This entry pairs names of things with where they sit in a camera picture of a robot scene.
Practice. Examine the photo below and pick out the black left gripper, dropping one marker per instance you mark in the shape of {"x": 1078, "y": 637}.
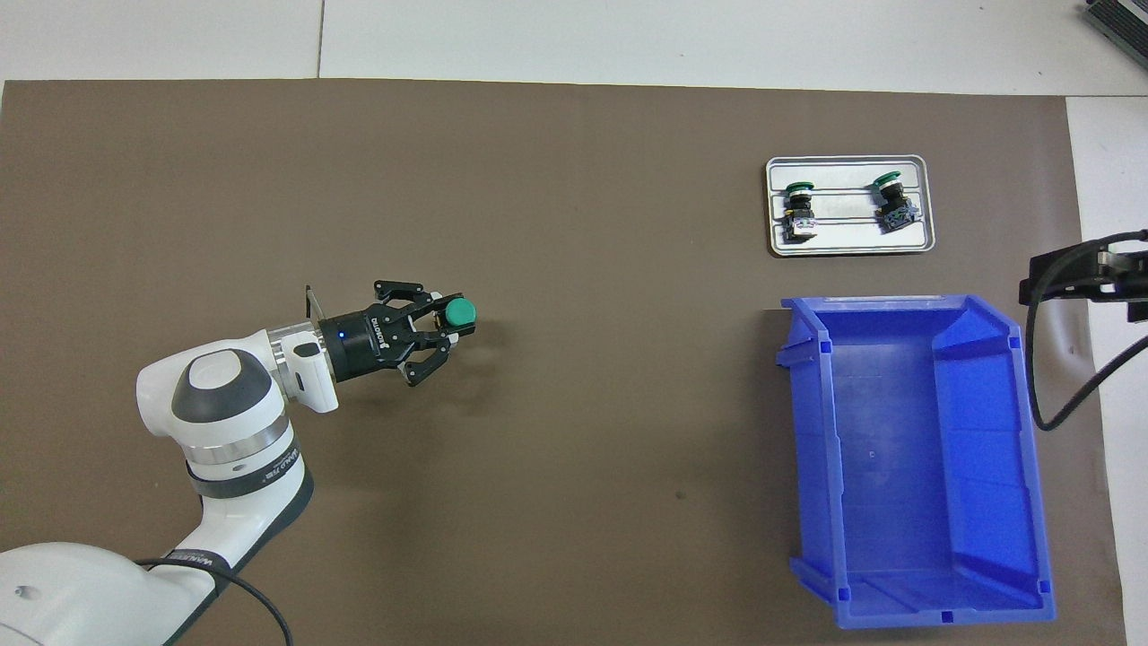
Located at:
{"x": 363, "y": 341}

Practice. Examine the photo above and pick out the green push button switch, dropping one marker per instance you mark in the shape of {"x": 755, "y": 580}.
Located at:
{"x": 892, "y": 208}
{"x": 461, "y": 314}
{"x": 798, "y": 215}

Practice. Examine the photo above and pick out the brown table mat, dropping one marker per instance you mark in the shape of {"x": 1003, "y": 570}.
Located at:
{"x": 583, "y": 449}

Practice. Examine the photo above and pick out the silver metal tray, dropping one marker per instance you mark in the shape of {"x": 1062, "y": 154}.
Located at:
{"x": 847, "y": 238}

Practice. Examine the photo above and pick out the blue plastic storage bin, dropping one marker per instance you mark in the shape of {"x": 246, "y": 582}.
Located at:
{"x": 897, "y": 467}

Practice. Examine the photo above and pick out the grey ribbed device box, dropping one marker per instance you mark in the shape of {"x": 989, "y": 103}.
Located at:
{"x": 1121, "y": 22}

